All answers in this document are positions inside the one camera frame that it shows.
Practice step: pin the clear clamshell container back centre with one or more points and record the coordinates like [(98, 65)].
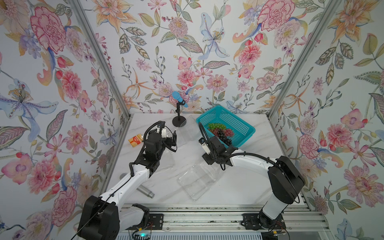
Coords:
[(189, 133)]

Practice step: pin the orange yellow snack packet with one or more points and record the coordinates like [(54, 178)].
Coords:
[(136, 140)]

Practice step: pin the green grape bunch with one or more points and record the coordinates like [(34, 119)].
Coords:
[(213, 126)]

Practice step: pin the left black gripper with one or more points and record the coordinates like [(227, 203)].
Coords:
[(169, 143)]

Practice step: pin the teal plastic mesh basket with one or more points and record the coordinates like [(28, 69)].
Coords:
[(218, 114)]

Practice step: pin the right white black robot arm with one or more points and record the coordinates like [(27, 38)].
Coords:
[(285, 179)]

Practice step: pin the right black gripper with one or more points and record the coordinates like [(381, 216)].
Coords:
[(207, 159)]

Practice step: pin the clear clamshell container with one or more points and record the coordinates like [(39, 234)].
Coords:
[(200, 178), (189, 133)]

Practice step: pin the clear clamshell container front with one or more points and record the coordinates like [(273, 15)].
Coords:
[(200, 178)]

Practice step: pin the blue microphone on black stand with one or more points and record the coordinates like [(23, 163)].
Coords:
[(179, 121)]

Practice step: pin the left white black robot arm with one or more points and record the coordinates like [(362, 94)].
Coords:
[(103, 217)]

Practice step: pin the grey metal cylinder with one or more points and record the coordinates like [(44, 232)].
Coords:
[(142, 189)]

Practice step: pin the aluminium rail base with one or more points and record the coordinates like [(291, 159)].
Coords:
[(300, 222)]

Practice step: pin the red grape bunch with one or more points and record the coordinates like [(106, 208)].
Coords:
[(227, 133)]

